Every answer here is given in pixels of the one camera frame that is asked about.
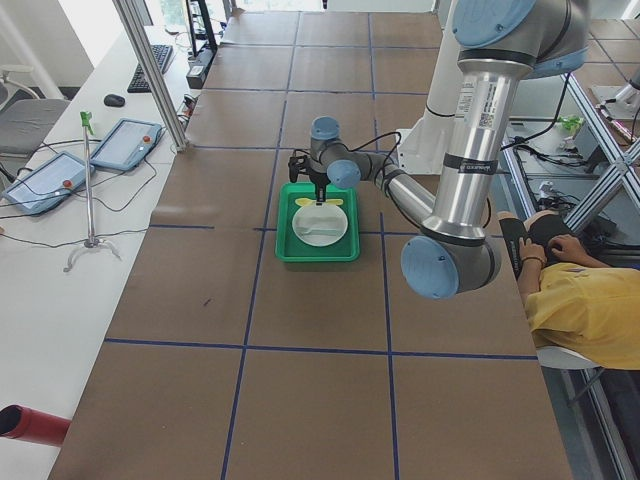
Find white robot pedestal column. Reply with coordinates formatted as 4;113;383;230
397;0;462;175

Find blue teach pendant tablet near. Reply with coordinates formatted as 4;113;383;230
2;151;86;216

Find red cylinder tube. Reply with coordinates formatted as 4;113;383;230
1;405;71;447

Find aluminium frame post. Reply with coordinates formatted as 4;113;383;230
113;0;188;152

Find yellow plastic spoon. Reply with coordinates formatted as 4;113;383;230
294;197;344;207

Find light blue plastic spoon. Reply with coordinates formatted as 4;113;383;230
294;228;346;236

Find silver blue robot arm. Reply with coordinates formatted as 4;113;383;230
303;1;591;299

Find person in yellow shirt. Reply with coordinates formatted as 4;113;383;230
498;210;639;370

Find green plastic tray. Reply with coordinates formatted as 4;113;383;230
276;182;360;262

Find black keyboard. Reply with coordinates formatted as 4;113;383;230
126;44;174;94

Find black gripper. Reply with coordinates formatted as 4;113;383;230
310;170;328;206

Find white round plate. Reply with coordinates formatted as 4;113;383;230
292;202;349;247

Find black computer mouse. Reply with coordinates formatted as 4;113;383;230
103;94;126;108

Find blue teach pendant tablet far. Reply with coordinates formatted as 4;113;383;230
91;118;162;172

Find grey office chair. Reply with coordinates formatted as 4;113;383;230
1;64;70;168

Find blue teach pendant tablet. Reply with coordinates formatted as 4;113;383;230
91;118;162;172
2;151;86;216

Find metal stand with green clip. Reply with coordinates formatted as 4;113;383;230
63;111;121;273

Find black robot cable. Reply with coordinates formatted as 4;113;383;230
349;130;404;171

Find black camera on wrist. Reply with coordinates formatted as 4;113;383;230
288;149;310;183

